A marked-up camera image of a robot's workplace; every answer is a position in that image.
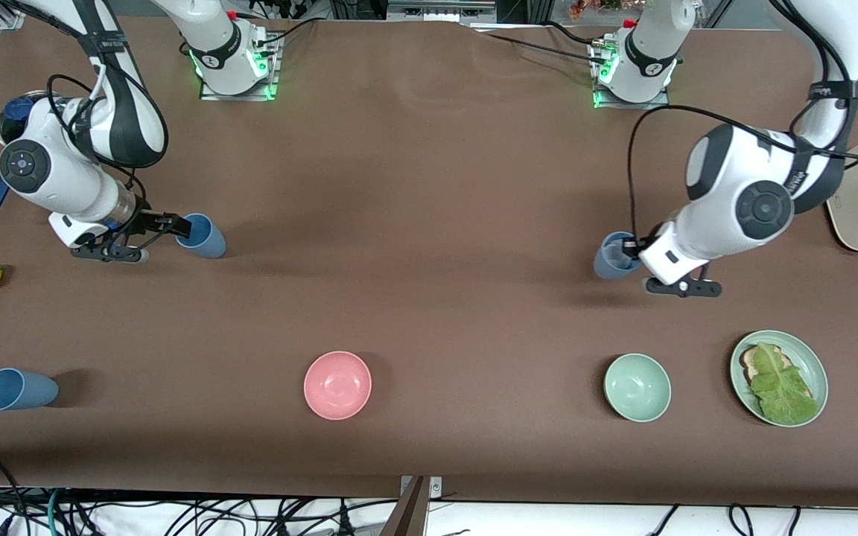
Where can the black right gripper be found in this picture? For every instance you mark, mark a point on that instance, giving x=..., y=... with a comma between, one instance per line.
x=147, y=221

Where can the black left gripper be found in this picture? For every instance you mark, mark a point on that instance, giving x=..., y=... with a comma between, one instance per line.
x=635, y=248

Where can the grey-blue plastic cup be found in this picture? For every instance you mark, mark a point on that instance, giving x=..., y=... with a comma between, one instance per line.
x=608, y=264

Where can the bright blue plastic cup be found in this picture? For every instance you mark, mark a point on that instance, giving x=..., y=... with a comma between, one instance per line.
x=207, y=242

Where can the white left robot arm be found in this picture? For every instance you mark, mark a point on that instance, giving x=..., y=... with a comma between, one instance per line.
x=727, y=186

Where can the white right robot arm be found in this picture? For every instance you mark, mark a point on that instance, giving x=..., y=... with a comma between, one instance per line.
x=64, y=179

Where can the mint green bowl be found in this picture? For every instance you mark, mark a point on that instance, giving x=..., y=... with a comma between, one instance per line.
x=637, y=388

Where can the toasted bread slice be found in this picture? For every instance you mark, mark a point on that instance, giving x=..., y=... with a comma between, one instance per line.
x=748, y=365

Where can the green lettuce leaf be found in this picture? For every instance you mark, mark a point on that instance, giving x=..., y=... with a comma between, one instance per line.
x=780, y=388

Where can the mint green plate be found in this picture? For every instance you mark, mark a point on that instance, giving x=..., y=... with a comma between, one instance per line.
x=810, y=365

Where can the pink bowl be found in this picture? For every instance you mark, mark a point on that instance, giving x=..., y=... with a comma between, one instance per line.
x=337, y=385

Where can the orange green background item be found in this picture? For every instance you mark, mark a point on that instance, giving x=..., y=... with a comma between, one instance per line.
x=593, y=6

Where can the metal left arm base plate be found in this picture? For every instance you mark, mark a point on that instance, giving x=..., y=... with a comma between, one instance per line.
x=661, y=105

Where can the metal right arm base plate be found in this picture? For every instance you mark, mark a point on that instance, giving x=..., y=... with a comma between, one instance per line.
x=269, y=93

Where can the aluminium frame profile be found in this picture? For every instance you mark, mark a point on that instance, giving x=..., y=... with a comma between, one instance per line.
x=436, y=9

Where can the metal table edge bracket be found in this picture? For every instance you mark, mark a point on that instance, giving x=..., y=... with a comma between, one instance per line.
x=436, y=487

